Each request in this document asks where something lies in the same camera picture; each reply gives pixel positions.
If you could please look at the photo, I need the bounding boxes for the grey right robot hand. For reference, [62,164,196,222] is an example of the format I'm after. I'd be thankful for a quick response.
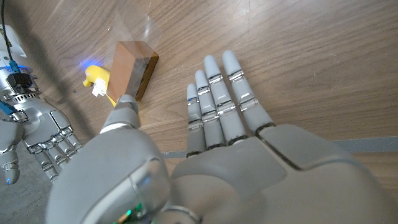
[0,90,83,186]

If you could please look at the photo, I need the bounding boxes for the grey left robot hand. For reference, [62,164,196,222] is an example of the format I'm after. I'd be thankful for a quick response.
[45,49,398,224]

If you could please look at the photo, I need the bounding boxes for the yellow toy banana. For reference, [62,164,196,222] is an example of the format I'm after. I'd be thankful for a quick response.
[82,64,118,108]

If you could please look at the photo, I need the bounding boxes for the brown toy brick block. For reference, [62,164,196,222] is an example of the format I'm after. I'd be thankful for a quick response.
[106,40,160,103]

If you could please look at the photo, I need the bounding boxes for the thin black right arm wire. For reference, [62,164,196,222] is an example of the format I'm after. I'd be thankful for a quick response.
[0,0,18,74]

